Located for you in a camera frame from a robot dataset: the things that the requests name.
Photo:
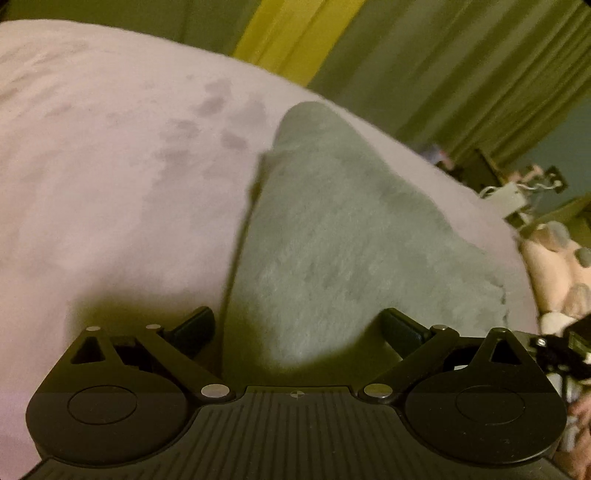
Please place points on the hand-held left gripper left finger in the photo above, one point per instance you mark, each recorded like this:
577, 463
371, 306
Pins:
194, 330

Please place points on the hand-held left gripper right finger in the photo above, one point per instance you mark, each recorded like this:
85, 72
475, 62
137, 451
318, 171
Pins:
401, 330

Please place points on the grey fuzzy towel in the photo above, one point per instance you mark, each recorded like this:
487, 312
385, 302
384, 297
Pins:
346, 230

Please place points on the person's right hand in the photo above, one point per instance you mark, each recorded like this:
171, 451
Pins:
582, 417

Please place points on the cream plush toy grey spots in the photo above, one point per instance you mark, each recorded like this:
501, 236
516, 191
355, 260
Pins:
554, 263

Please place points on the white power adapter box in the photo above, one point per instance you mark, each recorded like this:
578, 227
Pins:
505, 196

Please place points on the pink bed blanket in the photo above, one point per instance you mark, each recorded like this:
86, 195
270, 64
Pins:
115, 184

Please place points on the dark furniture piece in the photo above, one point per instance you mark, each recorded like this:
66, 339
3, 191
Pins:
475, 168

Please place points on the grey-green curtain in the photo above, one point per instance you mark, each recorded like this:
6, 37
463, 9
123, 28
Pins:
461, 69

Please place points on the yellow curtain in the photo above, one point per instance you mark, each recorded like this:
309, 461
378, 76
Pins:
295, 37

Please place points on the wall socket with plug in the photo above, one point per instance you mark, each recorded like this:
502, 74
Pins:
552, 177

